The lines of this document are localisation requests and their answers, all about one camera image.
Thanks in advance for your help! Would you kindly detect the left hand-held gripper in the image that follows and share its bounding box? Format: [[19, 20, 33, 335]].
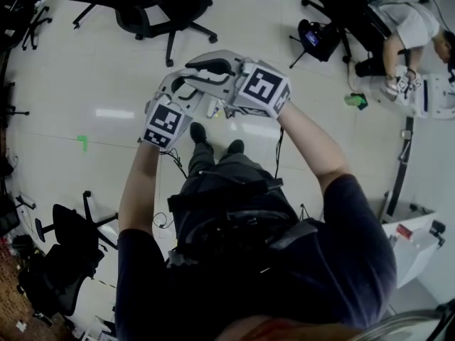
[[143, 69, 205, 151]]

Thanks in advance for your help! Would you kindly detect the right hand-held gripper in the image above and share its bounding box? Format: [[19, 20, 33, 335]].
[[183, 49, 292, 120]]

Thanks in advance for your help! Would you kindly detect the person's left forearm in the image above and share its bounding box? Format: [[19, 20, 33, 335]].
[[118, 144, 171, 234]]

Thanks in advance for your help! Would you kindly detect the person's right forearm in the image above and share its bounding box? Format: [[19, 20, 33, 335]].
[[277, 101, 353, 195]]

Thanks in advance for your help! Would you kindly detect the person's left black shoe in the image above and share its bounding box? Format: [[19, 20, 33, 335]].
[[190, 121, 209, 145]]

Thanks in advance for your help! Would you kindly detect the person's black shoe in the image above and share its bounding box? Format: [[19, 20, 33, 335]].
[[190, 121, 209, 145], [226, 139, 245, 156]]

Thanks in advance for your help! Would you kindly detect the person's right black shoe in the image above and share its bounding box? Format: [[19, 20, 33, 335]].
[[226, 139, 245, 156]]

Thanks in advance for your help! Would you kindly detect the green plastic bottle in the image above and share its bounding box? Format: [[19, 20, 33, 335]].
[[343, 92, 370, 112]]

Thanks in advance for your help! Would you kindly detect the grey black office chair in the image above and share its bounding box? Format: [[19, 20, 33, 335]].
[[301, 0, 410, 77]]

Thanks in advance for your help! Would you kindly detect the black chest harness pack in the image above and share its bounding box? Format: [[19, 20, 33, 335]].
[[166, 175, 319, 273]]

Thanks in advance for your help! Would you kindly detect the white toilet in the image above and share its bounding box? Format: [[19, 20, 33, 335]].
[[369, 71, 455, 120]]

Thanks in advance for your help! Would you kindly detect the person's navy shirt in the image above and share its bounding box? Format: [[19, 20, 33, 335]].
[[114, 173, 398, 341]]

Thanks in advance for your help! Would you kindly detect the person's face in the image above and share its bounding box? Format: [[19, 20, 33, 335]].
[[216, 314, 363, 341]]

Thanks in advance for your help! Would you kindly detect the black camera on tripod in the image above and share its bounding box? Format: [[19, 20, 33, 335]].
[[288, 18, 344, 70]]

